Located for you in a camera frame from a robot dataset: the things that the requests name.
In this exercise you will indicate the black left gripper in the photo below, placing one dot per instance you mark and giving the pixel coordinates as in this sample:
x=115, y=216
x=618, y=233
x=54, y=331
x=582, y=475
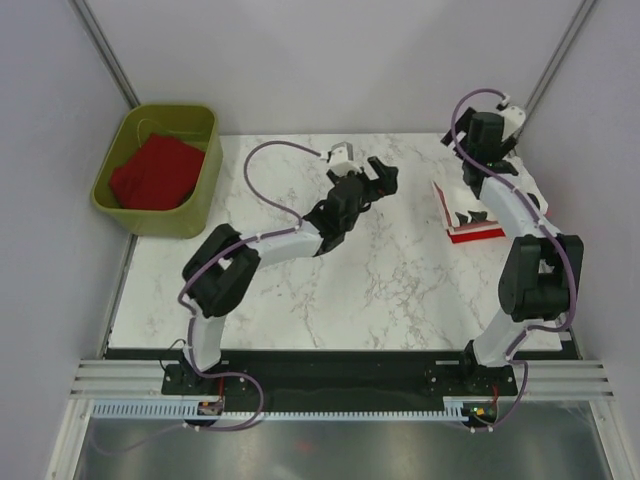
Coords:
x=386, y=183

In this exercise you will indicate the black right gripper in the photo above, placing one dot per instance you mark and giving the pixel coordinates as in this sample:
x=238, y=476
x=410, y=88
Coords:
x=463, y=123

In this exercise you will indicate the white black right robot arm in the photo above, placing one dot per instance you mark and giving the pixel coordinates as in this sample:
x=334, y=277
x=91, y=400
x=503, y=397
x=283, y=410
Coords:
x=540, y=278

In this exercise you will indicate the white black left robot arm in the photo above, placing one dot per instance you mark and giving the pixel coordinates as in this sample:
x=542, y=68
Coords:
x=219, y=274

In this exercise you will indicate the pink folded t-shirt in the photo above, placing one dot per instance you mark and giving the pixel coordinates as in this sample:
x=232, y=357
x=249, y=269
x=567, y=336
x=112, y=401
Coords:
x=442, y=206

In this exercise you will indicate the red folded t-shirt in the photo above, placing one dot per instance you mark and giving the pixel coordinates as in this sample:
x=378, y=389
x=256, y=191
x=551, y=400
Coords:
x=475, y=235

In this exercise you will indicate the olive green plastic bin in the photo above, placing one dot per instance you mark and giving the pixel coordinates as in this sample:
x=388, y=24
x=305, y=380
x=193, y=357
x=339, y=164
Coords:
x=197, y=126

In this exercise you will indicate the dark red t-shirt in bin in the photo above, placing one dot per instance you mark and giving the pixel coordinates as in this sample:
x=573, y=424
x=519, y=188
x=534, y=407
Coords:
x=160, y=176

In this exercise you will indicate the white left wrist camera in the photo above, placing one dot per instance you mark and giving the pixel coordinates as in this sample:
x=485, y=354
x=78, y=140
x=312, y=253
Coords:
x=340, y=159

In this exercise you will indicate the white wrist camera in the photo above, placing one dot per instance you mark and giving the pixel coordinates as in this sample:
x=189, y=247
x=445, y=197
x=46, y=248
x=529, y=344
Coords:
x=514, y=118
x=340, y=159

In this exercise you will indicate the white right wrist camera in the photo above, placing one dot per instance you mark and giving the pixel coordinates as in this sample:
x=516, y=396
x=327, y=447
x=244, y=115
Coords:
x=514, y=118

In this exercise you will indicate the right aluminium frame post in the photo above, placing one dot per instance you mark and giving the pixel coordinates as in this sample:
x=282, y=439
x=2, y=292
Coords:
x=578, y=21

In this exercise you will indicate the aluminium frame post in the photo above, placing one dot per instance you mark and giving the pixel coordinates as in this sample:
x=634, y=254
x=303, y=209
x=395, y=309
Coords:
x=101, y=44
x=578, y=21

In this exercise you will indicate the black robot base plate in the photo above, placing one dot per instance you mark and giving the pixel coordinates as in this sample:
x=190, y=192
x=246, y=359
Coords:
x=339, y=380

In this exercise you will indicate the left aluminium frame post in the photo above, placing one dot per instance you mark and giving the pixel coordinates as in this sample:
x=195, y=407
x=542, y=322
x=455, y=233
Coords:
x=101, y=44

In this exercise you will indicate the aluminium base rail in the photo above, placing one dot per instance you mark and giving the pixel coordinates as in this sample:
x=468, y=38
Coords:
x=98, y=380

